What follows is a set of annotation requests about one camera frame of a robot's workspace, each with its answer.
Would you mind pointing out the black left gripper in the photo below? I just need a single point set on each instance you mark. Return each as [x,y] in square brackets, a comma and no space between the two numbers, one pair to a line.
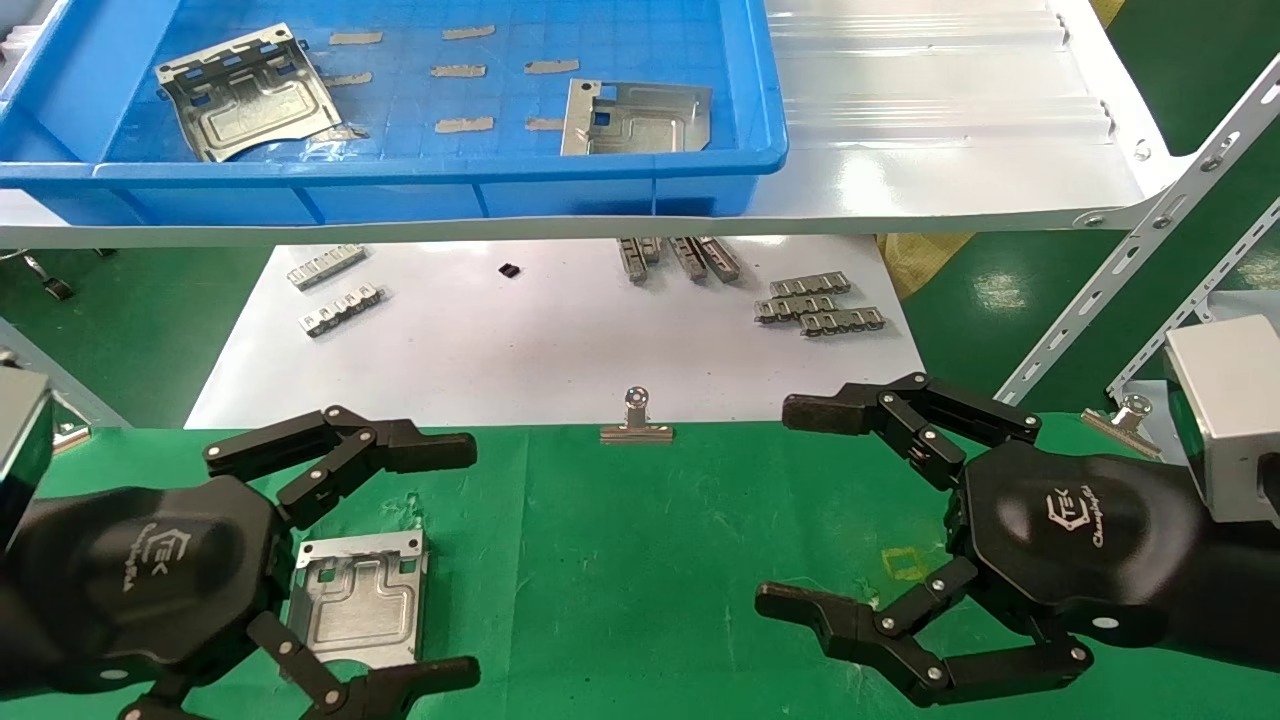
[150,580]

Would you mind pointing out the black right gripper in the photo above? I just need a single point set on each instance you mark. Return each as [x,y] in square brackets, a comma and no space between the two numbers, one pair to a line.
[1080,540]

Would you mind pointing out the stamped sheet metal plate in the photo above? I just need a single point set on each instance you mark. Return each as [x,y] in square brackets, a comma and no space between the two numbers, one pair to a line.
[360,600]
[245,100]
[640,120]

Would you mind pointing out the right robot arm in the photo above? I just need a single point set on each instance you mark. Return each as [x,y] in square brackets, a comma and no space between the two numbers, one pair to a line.
[1250,600]

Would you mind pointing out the notched metal bar part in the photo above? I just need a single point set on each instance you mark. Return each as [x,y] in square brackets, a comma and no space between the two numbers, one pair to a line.
[632,260]
[796,308]
[842,321]
[720,258]
[342,310]
[651,250]
[688,258]
[327,266]
[810,284]

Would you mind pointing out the silver binder clip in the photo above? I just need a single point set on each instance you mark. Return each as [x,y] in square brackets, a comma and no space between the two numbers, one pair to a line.
[1125,425]
[70,436]
[637,425]

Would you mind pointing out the yellow plastic bag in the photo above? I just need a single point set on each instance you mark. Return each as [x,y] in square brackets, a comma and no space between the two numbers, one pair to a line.
[915,262]

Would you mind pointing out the green table cloth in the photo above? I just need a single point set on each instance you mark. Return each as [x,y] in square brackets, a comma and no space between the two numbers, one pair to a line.
[620,600]

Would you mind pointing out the white flat shelf board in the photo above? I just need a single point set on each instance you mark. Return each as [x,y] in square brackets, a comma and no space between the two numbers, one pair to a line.
[550,350]

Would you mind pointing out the small black part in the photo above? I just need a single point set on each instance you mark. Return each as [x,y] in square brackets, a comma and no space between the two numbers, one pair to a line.
[510,269]

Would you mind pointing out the blue plastic bin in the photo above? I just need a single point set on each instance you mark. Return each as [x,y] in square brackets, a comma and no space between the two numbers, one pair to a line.
[400,195]

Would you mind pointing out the white sloped shelf board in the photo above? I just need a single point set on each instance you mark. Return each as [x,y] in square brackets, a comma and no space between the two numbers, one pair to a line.
[950,150]

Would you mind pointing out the black chair caster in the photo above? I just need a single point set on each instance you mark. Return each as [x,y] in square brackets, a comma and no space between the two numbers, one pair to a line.
[58,288]

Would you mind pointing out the grey tape strip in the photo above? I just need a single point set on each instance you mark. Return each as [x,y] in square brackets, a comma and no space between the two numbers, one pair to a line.
[345,132]
[464,125]
[468,32]
[356,38]
[459,71]
[552,66]
[347,78]
[545,124]

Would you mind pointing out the grey metal rack post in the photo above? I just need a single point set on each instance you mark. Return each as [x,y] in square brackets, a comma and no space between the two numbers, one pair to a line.
[60,382]

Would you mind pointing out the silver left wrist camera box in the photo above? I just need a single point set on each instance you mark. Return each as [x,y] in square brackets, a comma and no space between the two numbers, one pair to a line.
[20,440]

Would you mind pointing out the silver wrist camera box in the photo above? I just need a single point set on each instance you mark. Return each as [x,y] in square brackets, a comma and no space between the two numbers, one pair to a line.
[1225,420]
[20,440]

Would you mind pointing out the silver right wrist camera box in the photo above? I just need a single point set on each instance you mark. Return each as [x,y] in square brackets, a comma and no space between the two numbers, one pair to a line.
[1225,420]

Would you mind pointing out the white perforated rack post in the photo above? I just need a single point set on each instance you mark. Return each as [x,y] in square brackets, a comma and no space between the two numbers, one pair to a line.
[1130,260]
[1190,310]

